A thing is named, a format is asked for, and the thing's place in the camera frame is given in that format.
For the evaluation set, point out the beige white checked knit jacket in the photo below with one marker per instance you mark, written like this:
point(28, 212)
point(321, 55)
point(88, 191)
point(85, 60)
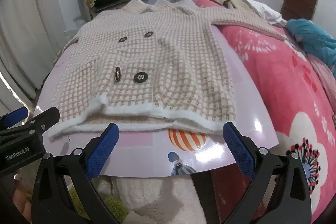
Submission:
point(170, 69)

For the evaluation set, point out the teal cloth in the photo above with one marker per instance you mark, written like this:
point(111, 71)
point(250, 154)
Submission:
point(315, 40)

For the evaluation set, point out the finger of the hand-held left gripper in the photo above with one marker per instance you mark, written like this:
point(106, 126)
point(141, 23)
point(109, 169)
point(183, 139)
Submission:
point(15, 115)
point(47, 116)

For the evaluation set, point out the white curtain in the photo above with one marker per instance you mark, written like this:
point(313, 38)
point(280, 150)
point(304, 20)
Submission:
point(26, 29)

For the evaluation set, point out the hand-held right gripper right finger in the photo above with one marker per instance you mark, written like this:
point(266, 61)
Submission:
point(237, 145)

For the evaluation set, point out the pink floral blanket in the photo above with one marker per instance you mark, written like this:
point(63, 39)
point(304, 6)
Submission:
point(275, 69)

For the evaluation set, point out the glossy pink printed board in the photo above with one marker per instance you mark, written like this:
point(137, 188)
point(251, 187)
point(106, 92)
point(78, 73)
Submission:
point(147, 161)

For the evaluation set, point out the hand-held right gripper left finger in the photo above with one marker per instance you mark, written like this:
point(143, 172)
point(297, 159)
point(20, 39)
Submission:
point(105, 145)

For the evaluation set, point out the white cloth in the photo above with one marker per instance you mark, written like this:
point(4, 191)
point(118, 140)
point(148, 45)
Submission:
point(265, 11)

